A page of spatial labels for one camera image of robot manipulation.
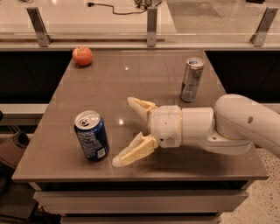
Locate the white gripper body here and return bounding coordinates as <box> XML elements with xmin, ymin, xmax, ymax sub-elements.
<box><xmin>148</xmin><ymin>105</ymin><xmax>182</xmax><ymax>148</ymax></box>

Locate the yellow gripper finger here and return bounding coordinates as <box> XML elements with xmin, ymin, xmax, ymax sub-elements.
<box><xmin>112</xmin><ymin>132</ymin><xmax>158</xmax><ymax>167</ymax></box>
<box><xmin>127</xmin><ymin>97</ymin><xmax>157</xmax><ymax>122</ymax></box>

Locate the black power cable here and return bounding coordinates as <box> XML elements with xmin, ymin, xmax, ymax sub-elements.
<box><xmin>86</xmin><ymin>1</ymin><xmax>149</xmax><ymax>16</ymax></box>

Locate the silver slim energy drink can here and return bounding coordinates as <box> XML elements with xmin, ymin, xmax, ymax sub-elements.
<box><xmin>180</xmin><ymin>57</ymin><xmax>205</xmax><ymax>102</ymax></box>

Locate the dark object at left floor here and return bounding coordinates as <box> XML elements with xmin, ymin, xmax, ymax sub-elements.
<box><xmin>0</xmin><ymin>125</ymin><xmax>29</xmax><ymax>170</ymax></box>

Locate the right metal glass bracket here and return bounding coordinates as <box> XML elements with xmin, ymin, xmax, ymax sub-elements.
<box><xmin>249</xmin><ymin>8</ymin><xmax>278</xmax><ymax>47</ymax></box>

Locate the blue pepsi can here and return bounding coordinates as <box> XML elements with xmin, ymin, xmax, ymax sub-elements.
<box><xmin>74</xmin><ymin>110</ymin><xmax>109</xmax><ymax>161</ymax></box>

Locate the left metal glass bracket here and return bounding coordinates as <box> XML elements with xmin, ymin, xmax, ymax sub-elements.
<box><xmin>26</xmin><ymin>7</ymin><xmax>52</xmax><ymax>47</ymax></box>

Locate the red apple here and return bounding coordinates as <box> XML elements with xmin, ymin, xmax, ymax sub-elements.
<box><xmin>72</xmin><ymin>46</ymin><xmax>93</xmax><ymax>67</ymax></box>

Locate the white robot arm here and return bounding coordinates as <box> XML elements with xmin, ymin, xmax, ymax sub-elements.
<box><xmin>113</xmin><ymin>94</ymin><xmax>280</xmax><ymax>167</ymax></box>

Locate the grey drawer cabinet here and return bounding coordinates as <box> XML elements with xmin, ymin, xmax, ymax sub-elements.
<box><xmin>34</xmin><ymin>190</ymin><xmax>249</xmax><ymax>224</ymax></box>

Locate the metal glass bracket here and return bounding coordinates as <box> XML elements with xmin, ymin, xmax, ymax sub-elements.
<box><xmin>249</xmin><ymin>8</ymin><xmax>278</xmax><ymax>47</ymax></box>
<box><xmin>26</xmin><ymin>7</ymin><xmax>52</xmax><ymax>47</ymax></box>
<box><xmin>147</xmin><ymin>7</ymin><xmax>158</xmax><ymax>47</ymax></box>

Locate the middle metal glass bracket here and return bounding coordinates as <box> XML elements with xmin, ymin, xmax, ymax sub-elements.
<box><xmin>147</xmin><ymin>7</ymin><xmax>158</xmax><ymax>47</ymax></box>

